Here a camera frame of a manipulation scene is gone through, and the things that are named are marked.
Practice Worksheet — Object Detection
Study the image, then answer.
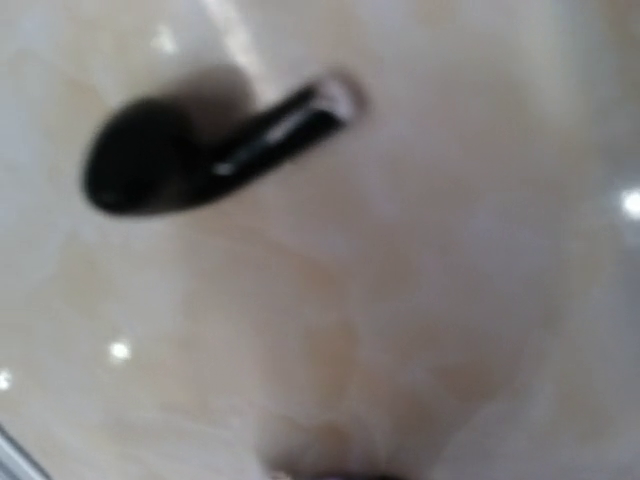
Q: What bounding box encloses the black earbud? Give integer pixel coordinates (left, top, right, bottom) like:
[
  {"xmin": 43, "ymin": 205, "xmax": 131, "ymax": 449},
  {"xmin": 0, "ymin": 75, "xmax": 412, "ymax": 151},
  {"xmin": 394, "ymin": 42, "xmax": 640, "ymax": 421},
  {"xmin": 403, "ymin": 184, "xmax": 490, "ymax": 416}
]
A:
[{"xmin": 81, "ymin": 73, "xmax": 364, "ymax": 217}]

